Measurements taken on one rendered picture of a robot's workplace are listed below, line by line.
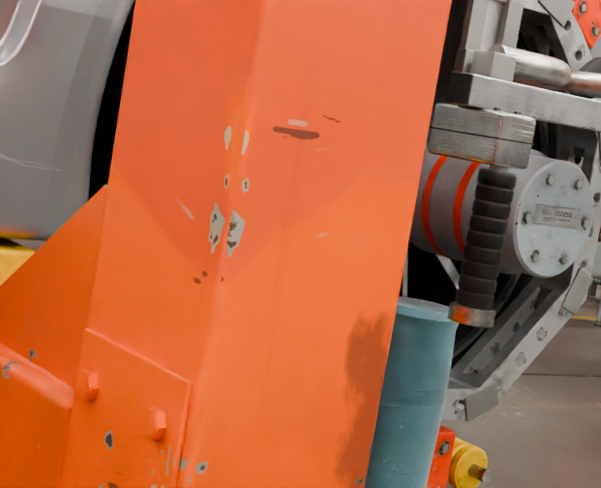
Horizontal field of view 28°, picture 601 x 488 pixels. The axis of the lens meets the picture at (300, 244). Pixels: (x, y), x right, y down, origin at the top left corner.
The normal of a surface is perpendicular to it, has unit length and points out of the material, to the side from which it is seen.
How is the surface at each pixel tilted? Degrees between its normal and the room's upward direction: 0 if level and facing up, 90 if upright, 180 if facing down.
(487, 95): 90
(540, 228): 90
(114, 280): 90
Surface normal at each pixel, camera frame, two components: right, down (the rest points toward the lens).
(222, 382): 0.61, 0.19
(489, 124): -0.77, -0.06
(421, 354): 0.11, 0.08
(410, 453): 0.31, 0.20
